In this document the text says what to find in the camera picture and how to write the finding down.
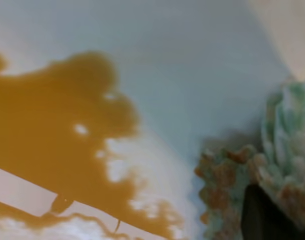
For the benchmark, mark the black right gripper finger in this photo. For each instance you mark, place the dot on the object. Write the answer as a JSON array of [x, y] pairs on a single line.
[[262, 220]]

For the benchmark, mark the stained green rag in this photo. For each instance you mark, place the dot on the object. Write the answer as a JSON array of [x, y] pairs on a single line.
[[279, 169]]

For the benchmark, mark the brown coffee spill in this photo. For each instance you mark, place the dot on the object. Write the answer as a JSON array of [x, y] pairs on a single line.
[[55, 124]]

